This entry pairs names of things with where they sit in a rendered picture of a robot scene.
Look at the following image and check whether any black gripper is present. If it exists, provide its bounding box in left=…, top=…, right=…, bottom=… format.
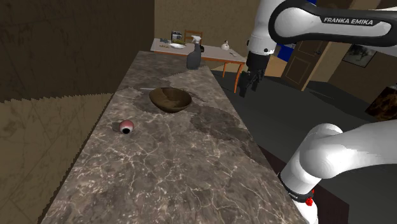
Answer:
left=238, top=52, right=268, bottom=98

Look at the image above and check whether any white table with orange legs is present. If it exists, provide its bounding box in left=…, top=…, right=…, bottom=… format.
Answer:
left=150, top=30, right=247, bottom=94

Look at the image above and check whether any brown panelled door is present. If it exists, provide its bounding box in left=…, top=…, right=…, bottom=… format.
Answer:
left=280, top=40, right=331, bottom=92

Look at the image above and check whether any grey spray bottle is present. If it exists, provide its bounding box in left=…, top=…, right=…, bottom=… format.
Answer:
left=186, top=34, right=204, bottom=71

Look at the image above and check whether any wooden chair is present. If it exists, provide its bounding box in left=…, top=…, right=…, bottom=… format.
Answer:
left=183, top=29, right=204, bottom=45

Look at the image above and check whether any brown wooden bowl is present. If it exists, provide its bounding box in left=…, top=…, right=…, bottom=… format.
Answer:
left=148, top=87, right=193, bottom=114

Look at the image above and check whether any pink eyeball-shaped ball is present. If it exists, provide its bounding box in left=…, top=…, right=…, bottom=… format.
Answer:
left=119, top=119, right=136, bottom=135

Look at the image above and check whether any dark marbled cabinet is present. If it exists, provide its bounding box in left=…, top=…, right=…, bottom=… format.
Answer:
left=365, top=85, right=397, bottom=122

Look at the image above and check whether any dark framed wall picture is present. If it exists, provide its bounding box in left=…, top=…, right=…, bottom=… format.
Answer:
left=342, top=44, right=378, bottom=68

